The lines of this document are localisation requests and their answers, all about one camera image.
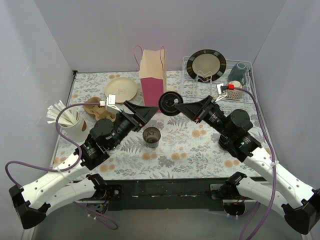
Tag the grey blue mug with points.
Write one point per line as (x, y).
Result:
(238, 72)

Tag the black printed coffee cup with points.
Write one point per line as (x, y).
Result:
(151, 136)

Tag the white wire dish rack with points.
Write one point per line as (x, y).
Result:
(193, 90)

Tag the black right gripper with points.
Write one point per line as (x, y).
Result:
(203, 112)

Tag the patterned ceramic bowl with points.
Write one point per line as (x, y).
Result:
(234, 94)

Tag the dark rimmed dinner plate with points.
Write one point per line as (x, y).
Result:
(206, 65)

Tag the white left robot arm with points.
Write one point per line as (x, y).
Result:
(71, 181)

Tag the white straw holder cup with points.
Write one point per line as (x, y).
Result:
(77, 132)

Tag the brown cardboard cup carrier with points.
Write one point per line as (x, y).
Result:
(99, 112)

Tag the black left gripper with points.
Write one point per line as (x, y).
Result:
(133, 119)

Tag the black table edge rail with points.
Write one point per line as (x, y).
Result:
(161, 194)

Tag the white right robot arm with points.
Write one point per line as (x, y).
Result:
(296, 201)

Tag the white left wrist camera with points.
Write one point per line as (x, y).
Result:
(110, 104)

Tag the cream round plate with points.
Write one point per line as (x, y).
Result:
(123, 88)

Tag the pink paper gift bag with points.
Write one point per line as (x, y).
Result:
(153, 74)

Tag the stack of black lids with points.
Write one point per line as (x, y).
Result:
(225, 143)

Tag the black plastic cup lid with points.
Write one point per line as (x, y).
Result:
(168, 101)

